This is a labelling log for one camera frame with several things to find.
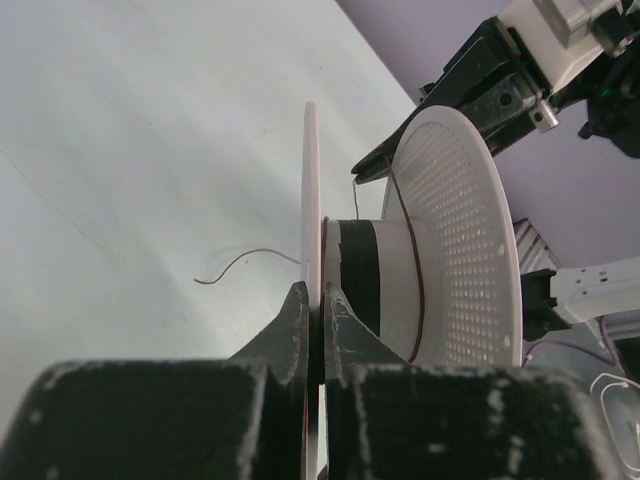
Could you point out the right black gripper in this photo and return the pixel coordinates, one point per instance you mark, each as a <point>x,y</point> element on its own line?
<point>495,82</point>

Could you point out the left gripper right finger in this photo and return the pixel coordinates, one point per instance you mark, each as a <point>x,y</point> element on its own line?
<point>388,419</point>

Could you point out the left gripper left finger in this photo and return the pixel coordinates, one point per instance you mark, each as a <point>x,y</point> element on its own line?
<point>245,417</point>

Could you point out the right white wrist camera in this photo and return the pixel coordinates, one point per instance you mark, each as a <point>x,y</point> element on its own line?
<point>559,35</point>

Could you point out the white plastic spool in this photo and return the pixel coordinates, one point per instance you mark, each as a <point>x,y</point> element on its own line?
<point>436,277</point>

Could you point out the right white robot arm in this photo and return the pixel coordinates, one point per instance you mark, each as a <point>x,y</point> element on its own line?
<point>578,183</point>

